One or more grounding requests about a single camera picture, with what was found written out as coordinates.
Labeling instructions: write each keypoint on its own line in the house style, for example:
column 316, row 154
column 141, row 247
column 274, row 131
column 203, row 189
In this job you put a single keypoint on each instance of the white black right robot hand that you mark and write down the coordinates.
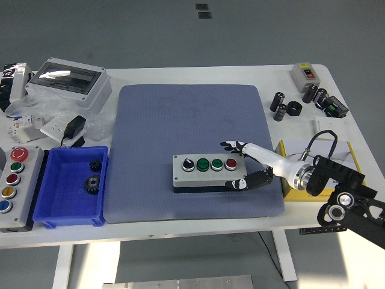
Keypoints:
column 276, row 162

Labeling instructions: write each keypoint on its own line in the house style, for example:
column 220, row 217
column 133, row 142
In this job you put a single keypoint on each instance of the grey four-button control box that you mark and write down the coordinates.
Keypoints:
column 207, row 177

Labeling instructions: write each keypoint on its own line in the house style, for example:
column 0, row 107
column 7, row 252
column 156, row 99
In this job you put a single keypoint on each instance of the grey five-button control box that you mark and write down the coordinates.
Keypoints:
column 25, row 192

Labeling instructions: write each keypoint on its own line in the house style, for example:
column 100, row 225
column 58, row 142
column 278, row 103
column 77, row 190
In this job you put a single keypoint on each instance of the yellow white carton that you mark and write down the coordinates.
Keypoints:
column 291, row 195

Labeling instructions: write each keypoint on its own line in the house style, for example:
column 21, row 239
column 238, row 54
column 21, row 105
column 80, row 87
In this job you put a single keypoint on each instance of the black cylindrical capacitor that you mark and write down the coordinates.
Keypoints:
column 280, row 113
column 320, row 96
column 309, row 94
column 277, row 102

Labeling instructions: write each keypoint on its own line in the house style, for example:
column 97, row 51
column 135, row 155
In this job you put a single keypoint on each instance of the black hex nut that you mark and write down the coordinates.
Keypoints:
column 294, row 109

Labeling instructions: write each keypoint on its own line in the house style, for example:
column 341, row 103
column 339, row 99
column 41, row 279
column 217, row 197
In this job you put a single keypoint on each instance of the black table control panel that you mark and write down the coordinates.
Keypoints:
column 319, row 231

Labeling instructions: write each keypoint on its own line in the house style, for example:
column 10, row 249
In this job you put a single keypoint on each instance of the black module green terminal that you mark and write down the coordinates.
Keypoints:
column 335, row 106

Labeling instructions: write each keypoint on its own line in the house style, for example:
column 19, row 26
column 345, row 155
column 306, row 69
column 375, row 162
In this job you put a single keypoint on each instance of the white table leg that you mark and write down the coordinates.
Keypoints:
column 61, row 268
column 285, row 259

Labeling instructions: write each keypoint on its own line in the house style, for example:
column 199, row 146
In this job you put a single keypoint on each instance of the grey-blue table mat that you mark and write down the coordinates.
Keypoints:
column 156, row 120

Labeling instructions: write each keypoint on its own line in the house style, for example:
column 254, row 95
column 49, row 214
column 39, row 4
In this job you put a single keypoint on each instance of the dark floor plate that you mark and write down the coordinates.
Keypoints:
column 201, row 7
column 204, row 15

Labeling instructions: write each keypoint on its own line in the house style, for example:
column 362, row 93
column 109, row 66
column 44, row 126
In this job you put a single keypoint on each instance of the small black bevel gear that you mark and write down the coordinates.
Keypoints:
column 95, row 165

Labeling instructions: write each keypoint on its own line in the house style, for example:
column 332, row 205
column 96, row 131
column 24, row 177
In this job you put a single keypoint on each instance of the large black bevel gear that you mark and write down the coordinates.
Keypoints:
column 92, row 184

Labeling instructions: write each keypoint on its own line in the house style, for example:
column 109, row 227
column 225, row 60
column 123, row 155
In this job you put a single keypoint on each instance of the grey distribution box clear lid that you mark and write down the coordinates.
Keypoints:
column 90, row 96

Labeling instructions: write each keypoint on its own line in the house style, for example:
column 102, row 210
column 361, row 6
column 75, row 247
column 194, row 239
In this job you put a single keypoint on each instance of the black power adapter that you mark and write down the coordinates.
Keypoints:
column 75, row 126

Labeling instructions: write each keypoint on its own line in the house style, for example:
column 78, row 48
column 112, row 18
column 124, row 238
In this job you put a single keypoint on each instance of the blue plastic bin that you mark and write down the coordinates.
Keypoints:
column 66, row 198

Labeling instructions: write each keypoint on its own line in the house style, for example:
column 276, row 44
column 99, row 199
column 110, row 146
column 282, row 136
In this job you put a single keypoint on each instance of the clear plastic bag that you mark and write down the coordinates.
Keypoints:
column 57, row 106

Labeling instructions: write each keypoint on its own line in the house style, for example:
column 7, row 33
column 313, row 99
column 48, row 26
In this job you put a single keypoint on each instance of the white circuit breaker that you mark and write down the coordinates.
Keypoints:
column 22, row 126

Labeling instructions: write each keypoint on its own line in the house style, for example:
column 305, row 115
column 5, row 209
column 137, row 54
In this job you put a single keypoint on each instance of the white wrapped device box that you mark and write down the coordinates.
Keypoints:
column 20, row 81

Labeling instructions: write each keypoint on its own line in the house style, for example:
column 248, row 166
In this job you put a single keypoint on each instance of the black foil packet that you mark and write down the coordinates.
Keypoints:
column 5, row 87

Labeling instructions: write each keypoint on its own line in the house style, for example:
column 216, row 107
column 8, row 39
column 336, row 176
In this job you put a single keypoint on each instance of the white wall switch panel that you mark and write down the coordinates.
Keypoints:
column 331, row 123

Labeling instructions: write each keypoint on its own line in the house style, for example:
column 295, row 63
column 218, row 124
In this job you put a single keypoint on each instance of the grey switch box red button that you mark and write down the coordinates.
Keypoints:
column 300, row 79

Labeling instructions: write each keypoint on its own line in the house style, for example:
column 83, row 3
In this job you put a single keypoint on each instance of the white wall socket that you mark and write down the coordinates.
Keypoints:
column 52, row 128

